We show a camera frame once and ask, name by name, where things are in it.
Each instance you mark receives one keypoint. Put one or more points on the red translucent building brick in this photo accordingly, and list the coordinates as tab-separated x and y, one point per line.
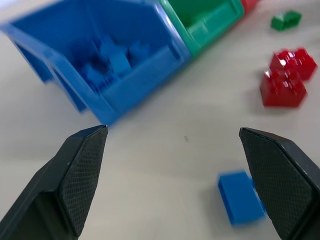
297	61
282	87

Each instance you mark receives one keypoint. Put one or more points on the blue plastic storage bin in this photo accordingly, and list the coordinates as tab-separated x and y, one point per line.
100	57

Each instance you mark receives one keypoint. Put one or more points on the green plastic storage bin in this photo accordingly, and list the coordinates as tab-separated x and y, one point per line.
207	22

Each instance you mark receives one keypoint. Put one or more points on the red plastic storage bin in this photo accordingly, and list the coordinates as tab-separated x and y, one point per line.
248	4

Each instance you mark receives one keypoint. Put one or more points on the green building brick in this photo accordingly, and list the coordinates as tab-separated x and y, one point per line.
285	19

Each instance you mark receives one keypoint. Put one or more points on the blue building brick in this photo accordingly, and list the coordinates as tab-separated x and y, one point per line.
117	58
240	197

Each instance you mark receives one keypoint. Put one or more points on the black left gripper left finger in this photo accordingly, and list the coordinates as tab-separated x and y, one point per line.
62	175

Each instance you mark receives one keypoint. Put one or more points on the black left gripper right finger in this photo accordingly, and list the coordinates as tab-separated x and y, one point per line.
282	180

